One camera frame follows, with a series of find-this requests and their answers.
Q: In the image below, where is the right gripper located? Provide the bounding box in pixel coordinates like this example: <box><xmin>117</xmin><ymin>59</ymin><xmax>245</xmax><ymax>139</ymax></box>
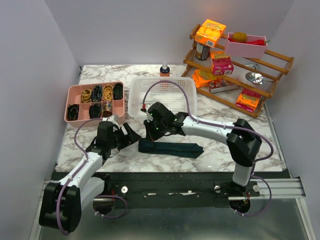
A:
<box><xmin>144</xmin><ymin>116</ymin><xmax>167</xmax><ymax>142</ymax></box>

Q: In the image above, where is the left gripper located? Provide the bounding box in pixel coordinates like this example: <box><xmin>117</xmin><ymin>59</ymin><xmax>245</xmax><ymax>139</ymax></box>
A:
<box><xmin>108</xmin><ymin>121</ymin><xmax>142</xmax><ymax>150</ymax></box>

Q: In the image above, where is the dark green tie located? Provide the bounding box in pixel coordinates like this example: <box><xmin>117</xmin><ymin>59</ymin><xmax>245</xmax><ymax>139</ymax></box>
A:
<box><xmin>138</xmin><ymin>138</ymin><xmax>204</xmax><ymax>159</ymax></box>

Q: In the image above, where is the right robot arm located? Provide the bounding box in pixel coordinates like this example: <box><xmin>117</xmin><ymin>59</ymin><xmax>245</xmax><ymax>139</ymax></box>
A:
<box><xmin>141</xmin><ymin>102</ymin><xmax>262</xmax><ymax>196</ymax></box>

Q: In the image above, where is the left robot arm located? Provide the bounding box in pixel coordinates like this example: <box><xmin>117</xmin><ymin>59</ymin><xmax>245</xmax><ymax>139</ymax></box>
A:
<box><xmin>38</xmin><ymin>120</ymin><xmax>141</xmax><ymax>235</ymax></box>

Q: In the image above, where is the patterned rolled tie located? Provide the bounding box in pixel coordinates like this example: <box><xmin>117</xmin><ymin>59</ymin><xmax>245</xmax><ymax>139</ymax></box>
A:
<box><xmin>101</xmin><ymin>101</ymin><xmax>113</xmax><ymax>118</ymax></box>

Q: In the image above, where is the white plastic basket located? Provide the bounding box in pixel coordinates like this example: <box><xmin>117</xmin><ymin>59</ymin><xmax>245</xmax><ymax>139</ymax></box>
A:
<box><xmin>127</xmin><ymin>76</ymin><xmax>198</xmax><ymax>119</ymax></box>

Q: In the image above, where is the black rolled tie bottom middle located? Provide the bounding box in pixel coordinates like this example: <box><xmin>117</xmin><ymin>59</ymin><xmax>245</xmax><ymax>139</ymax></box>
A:
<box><xmin>89</xmin><ymin>103</ymin><xmax>102</xmax><ymax>119</ymax></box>

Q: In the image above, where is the black rolled tie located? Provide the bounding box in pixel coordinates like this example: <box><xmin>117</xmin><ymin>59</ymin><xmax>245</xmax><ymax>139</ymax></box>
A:
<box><xmin>66</xmin><ymin>104</ymin><xmax>79</xmax><ymax>121</ymax></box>
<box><xmin>89</xmin><ymin>103</ymin><xmax>102</xmax><ymax>119</ymax></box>
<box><xmin>113</xmin><ymin>83</ymin><xmax>124</xmax><ymax>100</ymax></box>

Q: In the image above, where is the black rolled tie top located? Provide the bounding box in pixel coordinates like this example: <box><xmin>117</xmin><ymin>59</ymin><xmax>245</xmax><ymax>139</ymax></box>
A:
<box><xmin>113</xmin><ymin>83</ymin><xmax>124</xmax><ymax>100</ymax></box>

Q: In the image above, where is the yellow rolled tie right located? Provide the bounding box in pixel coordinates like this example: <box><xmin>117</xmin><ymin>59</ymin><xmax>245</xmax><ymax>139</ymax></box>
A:
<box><xmin>102</xmin><ymin>84</ymin><xmax>113</xmax><ymax>101</ymax></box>

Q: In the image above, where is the yellow rolled tie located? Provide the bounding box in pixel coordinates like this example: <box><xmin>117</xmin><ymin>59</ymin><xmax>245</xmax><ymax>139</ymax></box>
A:
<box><xmin>102</xmin><ymin>84</ymin><xmax>113</xmax><ymax>101</ymax></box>
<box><xmin>81</xmin><ymin>88</ymin><xmax>92</xmax><ymax>103</ymax></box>

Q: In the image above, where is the dark blue rolled tie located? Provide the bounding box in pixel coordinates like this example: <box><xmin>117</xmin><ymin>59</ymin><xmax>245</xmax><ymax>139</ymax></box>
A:
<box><xmin>91</xmin><ymin>85</ymin><xmax>103</xmax><ymax>102</ymax></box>

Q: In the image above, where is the orange spray bottle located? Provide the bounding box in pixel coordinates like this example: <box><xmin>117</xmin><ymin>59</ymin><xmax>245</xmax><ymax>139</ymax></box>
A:
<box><xmin>159</xmin><ymin>61</ymin><xmax>170</xmax><ymax>77</ymax></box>

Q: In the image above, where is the pink compartment organizer box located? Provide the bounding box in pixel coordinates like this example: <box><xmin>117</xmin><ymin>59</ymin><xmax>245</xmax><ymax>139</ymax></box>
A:
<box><xmin>64</xmin><ymin>81</ymin><xmax>126</xmax><ymax>128</ymax></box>

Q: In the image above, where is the yellow rolled tie left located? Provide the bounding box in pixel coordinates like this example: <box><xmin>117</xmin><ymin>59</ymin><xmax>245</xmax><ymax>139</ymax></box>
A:
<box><xmin>81</xmin><ymin>88</ymin><xmax>92</xmax><ymax>103</ymax></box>

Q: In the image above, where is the orange sponge box middle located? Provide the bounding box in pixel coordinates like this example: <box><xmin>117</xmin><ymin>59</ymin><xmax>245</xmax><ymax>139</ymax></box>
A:
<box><xmin>192</xmin><ymin>69</ymin><xmax>219</xmax><ymax>88</ymax></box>

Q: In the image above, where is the orange sponge box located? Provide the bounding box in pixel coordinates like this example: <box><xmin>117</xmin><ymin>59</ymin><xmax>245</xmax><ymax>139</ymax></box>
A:
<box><xmin>235</xmin><ymin>88</ymin><xmax>261</xmax><ymax>113</ymax></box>
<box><xmin>195</xmin><ymin>19</ymin><xmax>227</xmax><ymax>48</ymax></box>
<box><xmin>192</xmin><ymin>69</ymin><xmax>219</xmax><ymax>88</ymax></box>

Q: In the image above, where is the black rolled tie bottom left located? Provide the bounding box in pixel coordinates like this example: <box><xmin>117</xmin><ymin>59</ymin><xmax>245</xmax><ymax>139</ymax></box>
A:
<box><xmin>66</xmin><ymin>104</ymin><xmax>79</xmax><ymax>121</ymax></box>

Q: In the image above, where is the white red flat box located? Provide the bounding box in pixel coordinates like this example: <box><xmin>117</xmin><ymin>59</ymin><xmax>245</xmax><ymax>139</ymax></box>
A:
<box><xmin>208</xmin><ymin>78</ymin><xmax>239</xmax><ymax>94</ymax></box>

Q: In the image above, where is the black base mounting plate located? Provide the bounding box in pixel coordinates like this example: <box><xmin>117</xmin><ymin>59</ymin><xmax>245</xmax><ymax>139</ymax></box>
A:
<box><xmin>51</xmin><ymin>171</ymin><xmax>261</xmax><ymax>210</ymax></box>

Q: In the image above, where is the dark jar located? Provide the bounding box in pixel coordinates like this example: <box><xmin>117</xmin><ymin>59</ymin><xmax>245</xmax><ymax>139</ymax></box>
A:
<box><xmin>195</xmin><ymin>42</ymin><xmax>211</xmax><ymax>61</ymax></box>

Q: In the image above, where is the pink sponge box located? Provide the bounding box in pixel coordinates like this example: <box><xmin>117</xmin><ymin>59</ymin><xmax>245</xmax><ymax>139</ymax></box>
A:
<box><xmin>210</xmin><ymin>51</ymin><xmax>234</xmax><ymax>76</ymax></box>

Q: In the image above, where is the orange sponge box lower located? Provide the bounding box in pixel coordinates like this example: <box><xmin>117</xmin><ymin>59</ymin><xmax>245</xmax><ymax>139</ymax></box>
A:
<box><xmin>235</xmin><ymin>88</ymin><xmax>261</xmax><ymax>113</ymax></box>

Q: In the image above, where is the wooden tiered rack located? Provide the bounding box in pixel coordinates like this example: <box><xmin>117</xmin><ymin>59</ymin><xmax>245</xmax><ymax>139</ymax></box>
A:
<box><xmin>182</xmin><ymin>24</ymin><xmax>295</xmax><ymax>118</ymax></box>

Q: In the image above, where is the silver metal spoon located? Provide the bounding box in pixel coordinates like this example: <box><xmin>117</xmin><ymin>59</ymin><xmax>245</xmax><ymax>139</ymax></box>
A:
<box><xmin>245</xmin><ymin>71</ymin><xmax>273</xmax><ymax>86</ymax></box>

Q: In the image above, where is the orange sponge box top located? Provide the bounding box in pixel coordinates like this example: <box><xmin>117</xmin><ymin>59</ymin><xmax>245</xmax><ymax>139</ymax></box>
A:
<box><xmin>195</xmin><ymin>19</ymin><xmax>227</xmax><ymax>48</ymax></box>

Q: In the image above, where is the pink rectangular bin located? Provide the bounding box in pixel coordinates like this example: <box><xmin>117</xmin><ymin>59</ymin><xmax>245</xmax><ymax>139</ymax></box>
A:
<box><xmin>224</xmin><ymin>32</ymin><xmax>268</xmax><ymax>60</ymax></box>

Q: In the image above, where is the brown potato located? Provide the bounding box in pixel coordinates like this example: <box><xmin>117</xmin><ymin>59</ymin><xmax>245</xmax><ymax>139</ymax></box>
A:
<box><xmin>231</xmin><ymin>32</ymin><xmax>248</xmax><ymax>43</ymax></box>

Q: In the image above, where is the red chili pepper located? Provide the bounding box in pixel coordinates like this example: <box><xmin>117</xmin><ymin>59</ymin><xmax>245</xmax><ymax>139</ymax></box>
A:
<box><xmin>228</xmin><ymin>37</ymin><xmax>268</xmax><ymax>46</ymax></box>

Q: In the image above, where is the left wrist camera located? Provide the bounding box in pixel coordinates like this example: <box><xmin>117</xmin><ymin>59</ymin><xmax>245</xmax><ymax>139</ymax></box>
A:
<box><xmin>107</xmin><ymin>114</ymin><xmax>119</xmax><ymax>125</ymax></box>

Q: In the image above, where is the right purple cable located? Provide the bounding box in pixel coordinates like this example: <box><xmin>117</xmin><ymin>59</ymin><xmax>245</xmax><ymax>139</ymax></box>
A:
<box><xmin>141</xmin><ymin>80</ymin><xmax>275</xmax><ymax>217</ymax></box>

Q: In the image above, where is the aluminium rail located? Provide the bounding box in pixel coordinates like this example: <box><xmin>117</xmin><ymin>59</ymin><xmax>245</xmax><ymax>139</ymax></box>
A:
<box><xmin>39</xmin><ymin>177</ymin><xmax>307</xmax><ymax>201</ymax></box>

